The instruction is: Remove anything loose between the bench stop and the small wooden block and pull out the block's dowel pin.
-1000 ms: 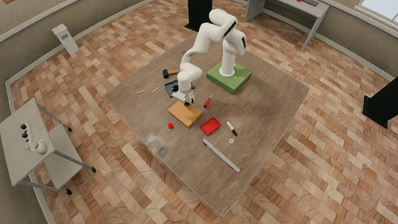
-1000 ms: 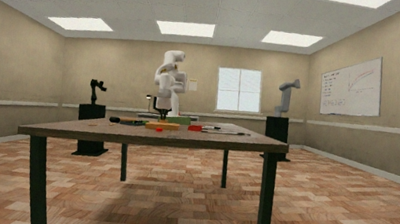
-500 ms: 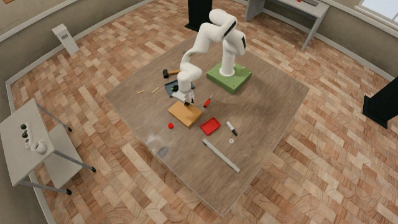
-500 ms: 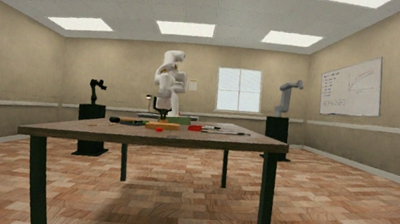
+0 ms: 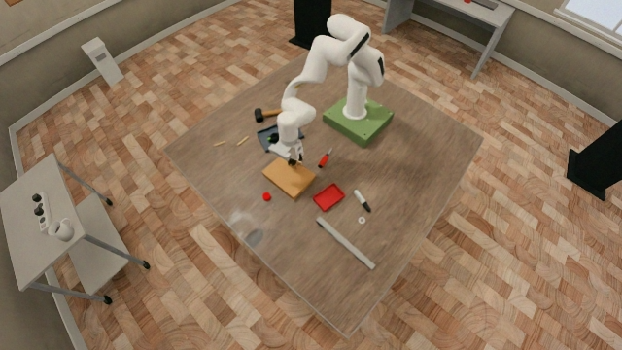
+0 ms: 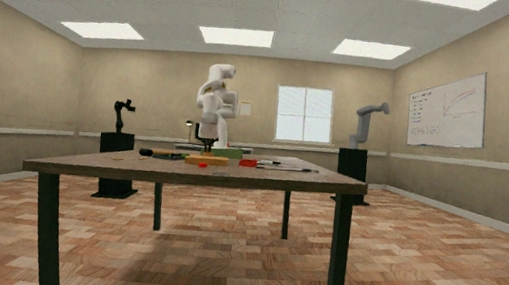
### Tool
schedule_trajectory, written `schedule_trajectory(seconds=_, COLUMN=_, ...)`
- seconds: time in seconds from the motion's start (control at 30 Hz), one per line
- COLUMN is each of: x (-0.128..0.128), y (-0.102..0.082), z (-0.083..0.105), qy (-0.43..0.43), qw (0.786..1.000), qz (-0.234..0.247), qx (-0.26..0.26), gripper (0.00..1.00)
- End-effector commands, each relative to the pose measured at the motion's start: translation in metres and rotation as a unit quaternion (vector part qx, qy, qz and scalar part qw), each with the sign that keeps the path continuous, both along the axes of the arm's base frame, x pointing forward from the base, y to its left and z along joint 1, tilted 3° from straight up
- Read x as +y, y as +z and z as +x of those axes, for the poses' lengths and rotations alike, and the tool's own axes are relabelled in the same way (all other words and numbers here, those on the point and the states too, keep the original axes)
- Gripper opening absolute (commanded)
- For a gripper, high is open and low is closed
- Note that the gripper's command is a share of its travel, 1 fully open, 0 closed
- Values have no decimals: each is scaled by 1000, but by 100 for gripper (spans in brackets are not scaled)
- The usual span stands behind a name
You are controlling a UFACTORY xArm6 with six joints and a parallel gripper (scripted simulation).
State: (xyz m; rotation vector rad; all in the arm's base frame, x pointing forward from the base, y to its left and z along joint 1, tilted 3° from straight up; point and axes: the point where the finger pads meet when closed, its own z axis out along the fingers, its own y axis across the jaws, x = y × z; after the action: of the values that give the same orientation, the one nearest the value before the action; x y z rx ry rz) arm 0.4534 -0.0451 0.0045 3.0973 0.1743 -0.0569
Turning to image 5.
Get tan wooden bench board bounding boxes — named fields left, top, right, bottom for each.
left=262, top=157, right=316, bottom=201

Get black rubber mallet with wooden handle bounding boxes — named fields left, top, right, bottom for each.
left=254, top=108, right=283, bottom=123

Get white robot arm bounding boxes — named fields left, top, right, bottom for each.
left=268, top=14, right=385, bottom=161

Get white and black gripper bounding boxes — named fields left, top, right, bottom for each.
left=288, top=142, right=303, bottom=166

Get white marker with black cap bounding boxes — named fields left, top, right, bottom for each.
left=353, top=189, right=371, bottom=212

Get grey flat bar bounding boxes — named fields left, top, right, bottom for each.
left=316, top=217, right=375, bottom=269

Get red shallow tray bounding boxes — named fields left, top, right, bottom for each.
left=313, top=183, right=345, bottom=213

